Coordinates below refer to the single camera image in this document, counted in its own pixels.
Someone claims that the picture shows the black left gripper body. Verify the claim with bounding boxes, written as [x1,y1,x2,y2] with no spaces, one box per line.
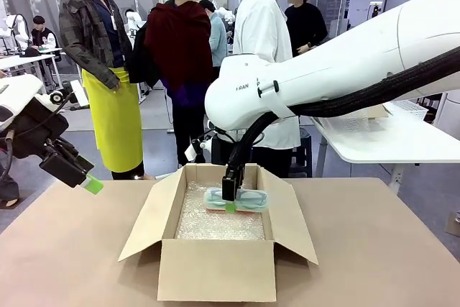
[9,94,70,160]

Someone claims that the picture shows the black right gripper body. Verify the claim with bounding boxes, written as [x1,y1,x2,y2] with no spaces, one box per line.
[210,132,249,181]

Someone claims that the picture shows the bubble-wrapped glasses case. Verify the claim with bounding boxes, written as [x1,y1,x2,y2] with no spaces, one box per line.
[203,186,270,216]

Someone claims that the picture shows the bubble wrap box lining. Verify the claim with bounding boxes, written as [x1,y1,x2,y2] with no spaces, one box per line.
[175,177,266,242]

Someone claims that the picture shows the yellow-green mannequin skirt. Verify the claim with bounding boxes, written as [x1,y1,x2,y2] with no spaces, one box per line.
[81,68,144,174]

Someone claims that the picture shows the black stool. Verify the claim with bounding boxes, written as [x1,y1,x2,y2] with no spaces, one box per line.
[288,127,315,179]

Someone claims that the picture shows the white background desk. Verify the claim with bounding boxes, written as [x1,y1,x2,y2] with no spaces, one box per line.
[0,47,63,93]

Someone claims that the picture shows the open brown cardboard box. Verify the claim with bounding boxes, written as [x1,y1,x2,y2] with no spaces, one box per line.
[117,162,319,303]

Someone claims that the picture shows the man in varsity jacket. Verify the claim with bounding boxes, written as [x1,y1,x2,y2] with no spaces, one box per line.
[30,15,59,51]

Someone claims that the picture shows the mannequin in camouflage jacket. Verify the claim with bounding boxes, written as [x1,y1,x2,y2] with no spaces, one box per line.
[58,0,145,180]

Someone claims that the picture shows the person in light blue hoodie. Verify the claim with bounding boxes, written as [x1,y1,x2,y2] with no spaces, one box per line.
[199,0,229,80]

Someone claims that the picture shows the mannequin in dark red shawl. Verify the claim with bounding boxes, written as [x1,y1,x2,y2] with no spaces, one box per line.
[128,0,215,170]

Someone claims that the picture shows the clear bubble wrap sheet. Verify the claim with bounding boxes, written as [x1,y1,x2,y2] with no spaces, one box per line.
[318,109,372,134]

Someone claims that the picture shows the person in white shirt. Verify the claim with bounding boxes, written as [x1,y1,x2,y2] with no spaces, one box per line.
[232,0,302,179]

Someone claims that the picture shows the white side table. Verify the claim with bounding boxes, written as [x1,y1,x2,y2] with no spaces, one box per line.
[311,101,460,195]

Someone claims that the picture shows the person in black top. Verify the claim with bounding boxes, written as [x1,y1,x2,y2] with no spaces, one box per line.
[285,0,329,58]

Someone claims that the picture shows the white plastic mesh basket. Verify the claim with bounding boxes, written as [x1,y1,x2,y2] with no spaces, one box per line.
[390,100,429,122]

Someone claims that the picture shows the flat brown cardboard piece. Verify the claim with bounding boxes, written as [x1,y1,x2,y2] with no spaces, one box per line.
[444,209,460,239]

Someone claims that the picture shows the white tall cabinet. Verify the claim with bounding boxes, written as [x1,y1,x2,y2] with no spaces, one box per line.
[433,91,460,136]

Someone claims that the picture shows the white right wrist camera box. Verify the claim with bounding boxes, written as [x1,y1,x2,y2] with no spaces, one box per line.
[183,139,203,161]

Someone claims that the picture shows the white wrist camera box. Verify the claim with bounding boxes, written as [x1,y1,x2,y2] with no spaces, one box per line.
[48,79,90,109]
[183,139,203,161]

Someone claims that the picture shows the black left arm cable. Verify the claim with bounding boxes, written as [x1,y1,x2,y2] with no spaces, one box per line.
[0,129,16,183]

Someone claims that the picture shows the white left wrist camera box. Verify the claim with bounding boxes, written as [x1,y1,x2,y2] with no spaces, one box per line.
[48,79,90,109]

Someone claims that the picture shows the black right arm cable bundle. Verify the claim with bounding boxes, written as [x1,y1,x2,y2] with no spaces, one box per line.
[229,46,460,172]

